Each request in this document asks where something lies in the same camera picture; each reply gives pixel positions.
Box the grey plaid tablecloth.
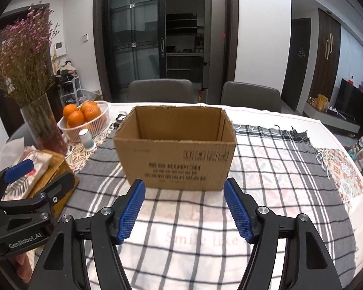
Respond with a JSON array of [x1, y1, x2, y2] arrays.
[[64, 125, 356, 289]]

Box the white cylinder speaker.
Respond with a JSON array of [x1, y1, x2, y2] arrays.
[[78, 128, 96, 151]]

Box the floral cloth tissue cover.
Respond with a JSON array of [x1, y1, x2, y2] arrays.
[[0, 138, 52, 201]]

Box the grey chair right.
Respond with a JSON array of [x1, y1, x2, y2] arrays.
[[221, 81, 282, 113]]

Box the orange fruit front left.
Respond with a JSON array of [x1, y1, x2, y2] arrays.
[[67, 110, 85, 128]]

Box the brown cardboard box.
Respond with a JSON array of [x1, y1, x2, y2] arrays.
[[113, 105, 236, 191]]

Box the patterned table runner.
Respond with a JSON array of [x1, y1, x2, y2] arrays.
[[317, 148, 363, 212]]

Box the grey chair left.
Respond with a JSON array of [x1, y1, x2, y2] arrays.
[[127, 79, 194, 103]]

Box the glass sliding door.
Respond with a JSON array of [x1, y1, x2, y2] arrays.
[[104, 0, 166, 102]]

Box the glass vase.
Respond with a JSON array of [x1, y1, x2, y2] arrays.
[[21, 94, 67, 155]]

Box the dried purple flowers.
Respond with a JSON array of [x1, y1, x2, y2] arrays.
[[0, 6, 59, 108]]

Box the white shoe rack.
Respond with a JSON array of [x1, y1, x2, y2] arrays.
[[58, 75, 80, 107]]

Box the white tv cabinet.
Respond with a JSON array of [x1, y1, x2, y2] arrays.
[[303, 102, 360, 134]]

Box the white fruit basket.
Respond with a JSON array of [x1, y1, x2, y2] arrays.
[[57, 101, 110, 143]]

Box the person's left hand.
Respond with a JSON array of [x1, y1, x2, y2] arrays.
[[14, 250, 35, 283]]

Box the orange fruit middle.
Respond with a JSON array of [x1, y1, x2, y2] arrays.
[[84, 105, 102, 122]]

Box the silver refrigerator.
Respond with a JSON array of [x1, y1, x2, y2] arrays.
[[202, 0, 226, 105]]

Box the black television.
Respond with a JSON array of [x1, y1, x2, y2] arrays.
[[334, 79, 363, 126]]

